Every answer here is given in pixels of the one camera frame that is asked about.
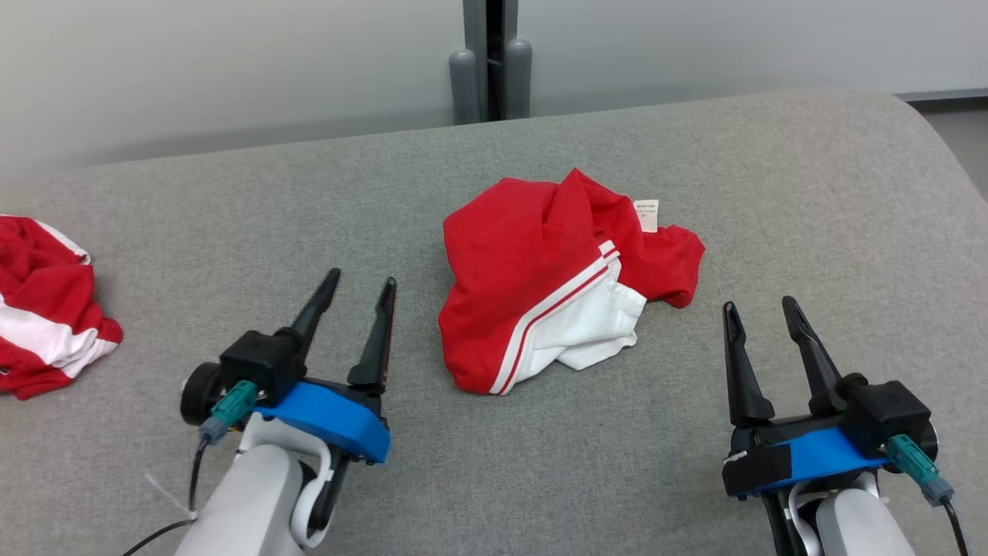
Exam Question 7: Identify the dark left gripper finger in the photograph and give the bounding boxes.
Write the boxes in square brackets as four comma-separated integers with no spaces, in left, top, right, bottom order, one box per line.
[276,268,342,360]
[347,277,398,389]

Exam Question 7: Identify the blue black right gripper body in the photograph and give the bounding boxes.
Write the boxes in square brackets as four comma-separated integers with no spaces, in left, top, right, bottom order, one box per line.
[722,413,892,499]

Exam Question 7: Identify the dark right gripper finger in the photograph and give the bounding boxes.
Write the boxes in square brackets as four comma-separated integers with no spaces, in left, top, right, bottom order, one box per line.
[782,296,848,416]
[722,301,776,428]

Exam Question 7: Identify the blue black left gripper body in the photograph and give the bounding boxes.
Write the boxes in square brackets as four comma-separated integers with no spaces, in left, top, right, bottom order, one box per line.
[181,363,391,464]

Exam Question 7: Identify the red white jersey shirt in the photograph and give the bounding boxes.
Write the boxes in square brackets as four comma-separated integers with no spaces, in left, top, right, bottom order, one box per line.
[438,168,705,396]

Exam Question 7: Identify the red white shorts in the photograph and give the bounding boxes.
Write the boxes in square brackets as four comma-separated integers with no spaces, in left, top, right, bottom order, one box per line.
[0,215,124,401]

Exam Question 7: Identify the white zip tie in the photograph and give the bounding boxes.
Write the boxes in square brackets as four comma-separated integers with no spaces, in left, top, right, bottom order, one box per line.
[145,473,198,520]

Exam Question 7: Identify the grey cylindrical bumper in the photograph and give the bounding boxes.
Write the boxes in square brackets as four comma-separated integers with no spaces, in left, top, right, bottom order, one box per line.
[449,49,481,124]
[504,39,533,119]

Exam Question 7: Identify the right black cable teal plug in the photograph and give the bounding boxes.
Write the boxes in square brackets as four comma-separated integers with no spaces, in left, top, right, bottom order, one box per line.
[885,434,970,556]

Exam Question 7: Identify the grey partition frame post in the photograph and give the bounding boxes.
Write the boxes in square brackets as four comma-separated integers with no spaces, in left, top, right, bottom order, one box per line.
[463,0,519,123]

